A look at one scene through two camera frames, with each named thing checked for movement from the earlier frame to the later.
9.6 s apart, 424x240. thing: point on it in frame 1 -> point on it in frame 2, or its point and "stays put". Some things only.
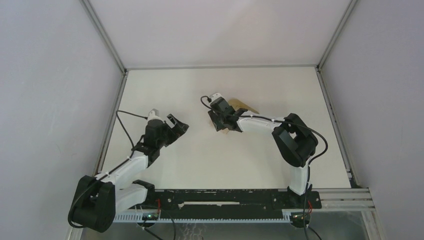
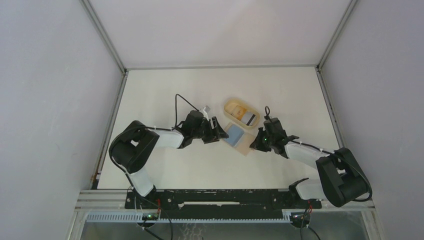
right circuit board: x=297 y=217 stays put
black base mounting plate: x=227 y=204 stays put
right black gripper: x=218 y=125 -> x=257 y=144
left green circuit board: x=150 y=216 stays put
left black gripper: x=179 y=129 -> x=216 y=134
